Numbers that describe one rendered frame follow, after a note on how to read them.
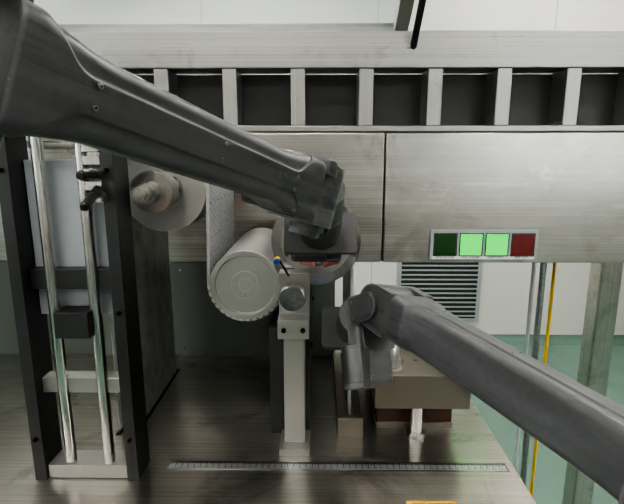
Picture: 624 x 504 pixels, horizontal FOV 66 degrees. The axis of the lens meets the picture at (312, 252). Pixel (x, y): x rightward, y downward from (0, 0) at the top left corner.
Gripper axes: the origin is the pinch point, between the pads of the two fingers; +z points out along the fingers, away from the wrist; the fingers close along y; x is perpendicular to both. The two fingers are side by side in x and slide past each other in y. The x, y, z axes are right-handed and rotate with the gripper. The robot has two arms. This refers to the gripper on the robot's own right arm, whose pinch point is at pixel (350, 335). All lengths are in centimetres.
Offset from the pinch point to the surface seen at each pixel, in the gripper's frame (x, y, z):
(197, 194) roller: 20.8, -25.6, -13.6
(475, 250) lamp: 22.9, 31.1, 21.1
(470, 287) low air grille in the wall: 73, 108, 259
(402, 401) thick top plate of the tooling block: -11.2, 8.6, -0.7
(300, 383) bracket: -8.5, -8.6, -3.0
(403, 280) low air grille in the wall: 78, 58, 257
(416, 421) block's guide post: -14.4, 11.6, 3.9
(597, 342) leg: 6, 72, 50
